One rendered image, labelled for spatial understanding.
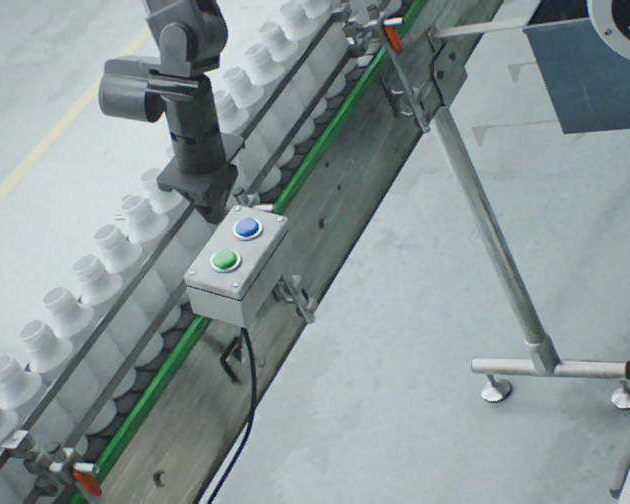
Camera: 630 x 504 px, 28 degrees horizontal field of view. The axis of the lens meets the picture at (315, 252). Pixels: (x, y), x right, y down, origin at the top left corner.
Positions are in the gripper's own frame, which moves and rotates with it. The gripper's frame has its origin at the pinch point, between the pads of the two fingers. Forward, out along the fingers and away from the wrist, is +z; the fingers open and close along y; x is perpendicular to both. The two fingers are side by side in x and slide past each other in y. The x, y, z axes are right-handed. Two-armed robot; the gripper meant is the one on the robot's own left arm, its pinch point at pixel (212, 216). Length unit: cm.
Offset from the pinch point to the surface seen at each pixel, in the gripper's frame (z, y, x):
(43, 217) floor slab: 195, -152, -186
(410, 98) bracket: 26, -59, 0
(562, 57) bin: 24, -74, 21
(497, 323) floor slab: 125, -102, 1
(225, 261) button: 6.8, 0.5, 0.9
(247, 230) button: 6.8, -5.3, 1.0
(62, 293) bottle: 10.0, 10.1, -17.9
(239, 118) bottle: 11.1, -29.5, -13.6
